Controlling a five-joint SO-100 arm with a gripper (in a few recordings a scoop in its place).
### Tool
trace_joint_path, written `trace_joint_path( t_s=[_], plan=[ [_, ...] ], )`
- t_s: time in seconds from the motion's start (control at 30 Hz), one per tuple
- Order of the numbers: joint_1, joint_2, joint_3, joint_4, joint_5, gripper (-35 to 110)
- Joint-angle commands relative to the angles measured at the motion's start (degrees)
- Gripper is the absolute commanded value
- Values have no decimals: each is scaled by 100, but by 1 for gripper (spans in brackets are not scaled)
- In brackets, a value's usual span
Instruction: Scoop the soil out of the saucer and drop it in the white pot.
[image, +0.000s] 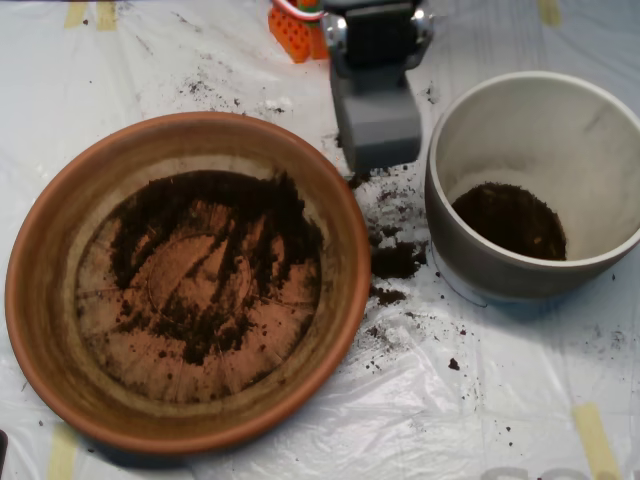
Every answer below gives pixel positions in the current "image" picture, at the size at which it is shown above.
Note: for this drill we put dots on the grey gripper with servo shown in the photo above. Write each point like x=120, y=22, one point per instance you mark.
x=376, y=120

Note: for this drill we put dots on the dark soil heap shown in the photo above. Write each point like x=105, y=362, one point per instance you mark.
x=130, y=240

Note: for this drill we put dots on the orange green robot base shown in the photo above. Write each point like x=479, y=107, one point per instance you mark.
x=295, y=40

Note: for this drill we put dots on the spilled soil patch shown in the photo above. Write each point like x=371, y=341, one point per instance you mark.
x=395, y=262

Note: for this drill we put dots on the white ceramic pot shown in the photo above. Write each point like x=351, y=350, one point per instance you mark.
x=550, y=150

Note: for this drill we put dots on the small dark brown crumb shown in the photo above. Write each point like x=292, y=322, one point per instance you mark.
x=454, y=364

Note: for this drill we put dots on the terracotta plant saucer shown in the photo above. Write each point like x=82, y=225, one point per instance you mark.
x=50, y=300

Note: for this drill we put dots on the beige masking tape strip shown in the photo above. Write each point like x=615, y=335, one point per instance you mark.
x=75, y=15
x=595, y=440
x=106, y=17
x=549, y=12
x=61, y=455

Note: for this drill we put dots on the clear plastic sheet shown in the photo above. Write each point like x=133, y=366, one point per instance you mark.
x=350, y=440

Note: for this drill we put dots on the black object at edge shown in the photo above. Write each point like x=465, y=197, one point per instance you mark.
x=3, y=450

